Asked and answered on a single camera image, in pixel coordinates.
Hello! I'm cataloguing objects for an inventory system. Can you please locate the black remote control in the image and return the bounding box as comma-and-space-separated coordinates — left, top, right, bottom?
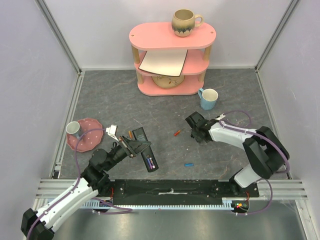
132, 127, 159, 173

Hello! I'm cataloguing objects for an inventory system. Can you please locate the light blue mug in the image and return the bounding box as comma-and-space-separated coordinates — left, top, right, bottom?
198, 88, 219, 111

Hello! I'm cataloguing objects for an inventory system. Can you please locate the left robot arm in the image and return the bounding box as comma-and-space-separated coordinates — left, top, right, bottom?
20, 136, 151, 240

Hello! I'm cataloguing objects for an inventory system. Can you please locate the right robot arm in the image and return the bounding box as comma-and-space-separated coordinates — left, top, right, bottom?
185, 111, 290, 197

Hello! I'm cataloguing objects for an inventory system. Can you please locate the grey white cup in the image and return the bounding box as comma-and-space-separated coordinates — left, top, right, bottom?
65, 121, 82, 140

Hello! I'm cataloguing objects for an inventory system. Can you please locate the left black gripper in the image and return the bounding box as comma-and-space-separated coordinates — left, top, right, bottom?
103, 134, 151, 171

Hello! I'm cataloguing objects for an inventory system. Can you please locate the blue purple battery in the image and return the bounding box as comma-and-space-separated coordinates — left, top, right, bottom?
148, 157, 156, 169

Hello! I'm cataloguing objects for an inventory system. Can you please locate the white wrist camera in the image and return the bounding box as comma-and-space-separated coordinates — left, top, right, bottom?
105, 124, 119, 142
216, 113, 226, 121

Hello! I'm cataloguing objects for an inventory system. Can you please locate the white black-edged board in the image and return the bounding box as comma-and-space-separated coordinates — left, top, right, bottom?
138, 49, 188, 77

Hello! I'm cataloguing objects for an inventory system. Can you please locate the blue battery near base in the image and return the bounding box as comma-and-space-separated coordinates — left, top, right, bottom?
184, 163, 194, 167

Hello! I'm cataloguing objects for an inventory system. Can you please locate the pink three-tier shelf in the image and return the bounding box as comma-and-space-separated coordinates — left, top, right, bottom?
129, 22, 216, 96

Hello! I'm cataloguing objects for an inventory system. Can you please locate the beige ceramic mug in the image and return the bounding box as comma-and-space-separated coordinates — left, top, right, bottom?
171, 9, 204, 37

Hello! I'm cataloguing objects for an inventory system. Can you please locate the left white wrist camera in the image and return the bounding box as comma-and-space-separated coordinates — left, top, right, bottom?
105, 124, 119, 142

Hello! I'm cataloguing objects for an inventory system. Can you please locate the pink polka-dot plate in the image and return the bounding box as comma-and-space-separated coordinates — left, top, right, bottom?
66, 118, 104, 153

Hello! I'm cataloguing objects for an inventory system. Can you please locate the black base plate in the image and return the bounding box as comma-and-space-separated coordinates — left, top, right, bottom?
97, 179, 260, 204

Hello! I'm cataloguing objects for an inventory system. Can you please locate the slotted cable duct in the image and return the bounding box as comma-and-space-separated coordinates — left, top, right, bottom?
79, 199, 234, 211

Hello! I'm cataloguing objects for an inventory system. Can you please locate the beige painted bowl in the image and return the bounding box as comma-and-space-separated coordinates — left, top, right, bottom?
151, 75, 185, 89

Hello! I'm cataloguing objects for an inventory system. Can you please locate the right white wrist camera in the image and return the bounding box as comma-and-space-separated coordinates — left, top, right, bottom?
216, 113, 226, 121

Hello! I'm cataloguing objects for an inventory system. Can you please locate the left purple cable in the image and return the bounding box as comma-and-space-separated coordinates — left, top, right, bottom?
26, 128, 133, 240

